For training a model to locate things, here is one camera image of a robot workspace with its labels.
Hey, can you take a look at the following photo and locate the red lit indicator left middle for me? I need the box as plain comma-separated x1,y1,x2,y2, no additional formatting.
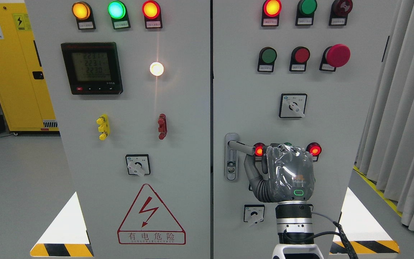
254,142,266,162

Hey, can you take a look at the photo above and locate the green indicator light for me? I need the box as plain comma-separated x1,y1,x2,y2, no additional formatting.
295,0,318,26
107,0,131,29

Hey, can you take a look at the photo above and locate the right door upper selector switch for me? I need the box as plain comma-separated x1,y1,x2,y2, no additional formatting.
279,94,308,118

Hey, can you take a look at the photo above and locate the green push button upper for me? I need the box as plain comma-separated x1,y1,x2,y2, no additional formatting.
257,46,277,73

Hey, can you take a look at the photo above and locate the red mushroom emergency stop button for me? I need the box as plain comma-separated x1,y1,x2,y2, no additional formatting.
319,44,351,72

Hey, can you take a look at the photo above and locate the silver door swing handle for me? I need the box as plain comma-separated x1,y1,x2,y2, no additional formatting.
224,133,255,181

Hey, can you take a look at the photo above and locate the white lower rotary selector switch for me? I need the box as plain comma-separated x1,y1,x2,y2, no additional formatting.
243,204,266,227

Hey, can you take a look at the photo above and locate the red lit indicator right middle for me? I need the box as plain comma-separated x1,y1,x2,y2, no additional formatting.
306,142,322,158

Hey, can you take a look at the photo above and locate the red terminal post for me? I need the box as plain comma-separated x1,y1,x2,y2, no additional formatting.
157,114,167,140

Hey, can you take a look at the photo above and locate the green indicator light top right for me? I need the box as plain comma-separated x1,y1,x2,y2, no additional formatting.
295,0,318,26

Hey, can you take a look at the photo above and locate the red indicator light left door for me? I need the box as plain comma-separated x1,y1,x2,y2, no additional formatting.
142,0,163,29

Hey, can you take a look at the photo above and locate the white lit indicator light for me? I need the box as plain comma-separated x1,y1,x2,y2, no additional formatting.
149,61,165,77

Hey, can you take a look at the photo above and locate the black digital power meter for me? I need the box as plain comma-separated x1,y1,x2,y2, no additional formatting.
61,42,123,95

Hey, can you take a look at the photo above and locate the grey curtain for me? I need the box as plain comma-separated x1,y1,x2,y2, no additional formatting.
356,0,414,231

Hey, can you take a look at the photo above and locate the red lit indicator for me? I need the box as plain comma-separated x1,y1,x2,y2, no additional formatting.
254,142,266,162
306,142,322,158

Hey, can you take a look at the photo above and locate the red triangle danger warning sticker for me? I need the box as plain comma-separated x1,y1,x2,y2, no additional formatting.
117,183,186,245

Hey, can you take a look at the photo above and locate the green indicator light top left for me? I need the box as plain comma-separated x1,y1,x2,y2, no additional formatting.
107,0,131,29

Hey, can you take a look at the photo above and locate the amber indicator light top left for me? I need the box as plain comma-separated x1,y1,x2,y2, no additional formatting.
72,1,96,30

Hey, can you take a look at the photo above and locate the yellow black striped base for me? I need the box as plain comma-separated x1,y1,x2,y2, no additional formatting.
30,243,94,257
329,240,400,255

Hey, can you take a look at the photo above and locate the left grey cabinet door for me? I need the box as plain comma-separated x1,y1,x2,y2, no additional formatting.
25,0,211,259

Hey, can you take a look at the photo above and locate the red indicator light top right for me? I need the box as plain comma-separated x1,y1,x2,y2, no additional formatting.
261,0,282,27

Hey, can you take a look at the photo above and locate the yellow terminal post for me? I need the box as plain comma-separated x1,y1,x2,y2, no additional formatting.
96,114,110,141

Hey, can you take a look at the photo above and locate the right grey cabinet door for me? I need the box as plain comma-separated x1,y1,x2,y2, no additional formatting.
212,0,400,259

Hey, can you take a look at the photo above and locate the right yellow black striped base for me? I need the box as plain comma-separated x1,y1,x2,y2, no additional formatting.
329,240,400,255

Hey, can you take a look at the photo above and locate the grey cabinet door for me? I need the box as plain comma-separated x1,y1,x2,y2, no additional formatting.
212,0,400,259
25,0,211,259

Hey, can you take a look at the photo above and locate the left yellow black striped base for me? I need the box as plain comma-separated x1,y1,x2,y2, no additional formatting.
30,243,94,257

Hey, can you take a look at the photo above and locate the red push button upper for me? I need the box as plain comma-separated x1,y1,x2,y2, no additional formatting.
289,46,310,72

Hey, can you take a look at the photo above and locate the yellow safety cabinet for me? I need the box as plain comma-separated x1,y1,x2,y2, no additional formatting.
0,2,59,132

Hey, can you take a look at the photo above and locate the left door rotary selector switch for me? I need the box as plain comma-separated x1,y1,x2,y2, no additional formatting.
125,154,151,177

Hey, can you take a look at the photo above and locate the dark red buzzer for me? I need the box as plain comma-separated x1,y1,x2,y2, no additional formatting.
328,0,353,26

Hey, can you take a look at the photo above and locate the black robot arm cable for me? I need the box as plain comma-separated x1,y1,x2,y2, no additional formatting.
282,212,359,259

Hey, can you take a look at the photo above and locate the grey robotic hand plastic-covered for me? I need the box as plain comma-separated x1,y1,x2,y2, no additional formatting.
244,143,315,202

